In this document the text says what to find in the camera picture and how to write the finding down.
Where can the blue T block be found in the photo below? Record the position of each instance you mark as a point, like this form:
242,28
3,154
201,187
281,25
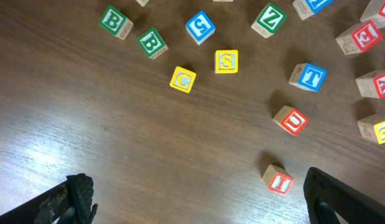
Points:
308,77

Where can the green B block right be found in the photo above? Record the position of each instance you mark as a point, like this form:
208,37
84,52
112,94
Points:
152,43

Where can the green Z block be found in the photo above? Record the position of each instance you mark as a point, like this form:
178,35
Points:
268,21

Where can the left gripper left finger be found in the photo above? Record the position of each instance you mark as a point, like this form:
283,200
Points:
68,202

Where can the red y block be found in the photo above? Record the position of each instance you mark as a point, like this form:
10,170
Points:
372,84
375,11

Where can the green b block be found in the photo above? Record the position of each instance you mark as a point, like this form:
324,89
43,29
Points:
152,43
116,23

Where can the yellow block upper left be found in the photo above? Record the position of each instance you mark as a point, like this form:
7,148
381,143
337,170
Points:
142,2

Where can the red E block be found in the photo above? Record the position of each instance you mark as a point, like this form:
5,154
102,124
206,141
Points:
359,38

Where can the red Y block lower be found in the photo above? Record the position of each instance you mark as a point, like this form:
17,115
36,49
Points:
372,84

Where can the green B block left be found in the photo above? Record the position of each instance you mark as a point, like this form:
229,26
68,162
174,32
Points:
116,23

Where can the blue H block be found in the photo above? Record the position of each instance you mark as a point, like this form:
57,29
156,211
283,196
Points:
307,8

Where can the red Y block upper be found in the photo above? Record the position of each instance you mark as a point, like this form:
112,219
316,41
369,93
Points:
375,11

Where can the red I block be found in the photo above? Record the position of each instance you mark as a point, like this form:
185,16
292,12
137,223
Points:
277,180

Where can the yellow S block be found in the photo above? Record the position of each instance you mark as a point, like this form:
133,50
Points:
226,61

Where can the blue 5 block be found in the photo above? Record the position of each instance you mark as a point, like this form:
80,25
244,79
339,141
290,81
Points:
200,27

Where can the yellow block centre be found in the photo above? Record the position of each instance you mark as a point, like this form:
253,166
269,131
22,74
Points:
372,128

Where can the red U block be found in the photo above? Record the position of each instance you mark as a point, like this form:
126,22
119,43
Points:
291,120

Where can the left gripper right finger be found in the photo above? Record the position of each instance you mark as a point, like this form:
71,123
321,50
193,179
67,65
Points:
328,198

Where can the yellow C block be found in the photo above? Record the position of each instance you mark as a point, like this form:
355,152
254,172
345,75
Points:
182,79

